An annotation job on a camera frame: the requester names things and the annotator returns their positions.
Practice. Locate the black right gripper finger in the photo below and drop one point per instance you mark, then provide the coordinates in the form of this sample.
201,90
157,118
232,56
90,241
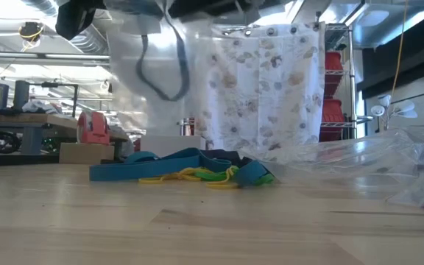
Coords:
226,7

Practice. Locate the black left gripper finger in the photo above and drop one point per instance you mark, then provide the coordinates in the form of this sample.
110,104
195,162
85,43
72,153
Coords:
134,5

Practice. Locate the clear plastic zip bag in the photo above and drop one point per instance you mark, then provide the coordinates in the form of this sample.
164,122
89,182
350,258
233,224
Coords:
197,92
344,158

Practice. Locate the black rubber band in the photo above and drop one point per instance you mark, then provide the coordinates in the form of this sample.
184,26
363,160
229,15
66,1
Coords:
219,154

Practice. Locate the wide blue rubber band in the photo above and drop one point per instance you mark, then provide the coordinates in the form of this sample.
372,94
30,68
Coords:
250,173
142,170
144,157

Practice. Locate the thin yellow rubber band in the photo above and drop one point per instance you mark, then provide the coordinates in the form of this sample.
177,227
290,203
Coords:
149,180
190,172
221,186

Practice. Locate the thin green rubber band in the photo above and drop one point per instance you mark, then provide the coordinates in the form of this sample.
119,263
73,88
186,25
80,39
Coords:
212,176
265,179

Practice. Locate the grey ceiling pipe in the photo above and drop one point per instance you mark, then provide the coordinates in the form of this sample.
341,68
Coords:
13,55

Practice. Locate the black metal stand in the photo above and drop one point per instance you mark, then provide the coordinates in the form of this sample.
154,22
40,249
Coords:
75,99

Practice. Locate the black cylinder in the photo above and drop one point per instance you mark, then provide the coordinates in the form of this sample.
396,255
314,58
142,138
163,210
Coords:
21,94
0,97

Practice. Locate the white cloth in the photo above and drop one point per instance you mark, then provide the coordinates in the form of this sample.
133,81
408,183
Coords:
41,106

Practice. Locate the red tape dispenser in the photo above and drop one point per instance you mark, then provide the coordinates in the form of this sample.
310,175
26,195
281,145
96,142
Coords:
94,129

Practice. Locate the red plastic bin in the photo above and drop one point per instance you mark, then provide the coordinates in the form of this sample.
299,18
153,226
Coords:
331,117
332,70

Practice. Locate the white flower-shaped lamp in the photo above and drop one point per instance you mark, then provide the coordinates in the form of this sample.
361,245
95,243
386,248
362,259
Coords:
403,108

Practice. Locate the workbench with grey frame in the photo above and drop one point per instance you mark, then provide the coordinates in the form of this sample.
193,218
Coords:
13,119

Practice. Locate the silver ceiling duct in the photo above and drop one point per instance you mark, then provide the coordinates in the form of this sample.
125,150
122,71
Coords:
381,22

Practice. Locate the black aluminium table frame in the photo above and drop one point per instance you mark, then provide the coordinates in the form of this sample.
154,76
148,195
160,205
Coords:
13,160

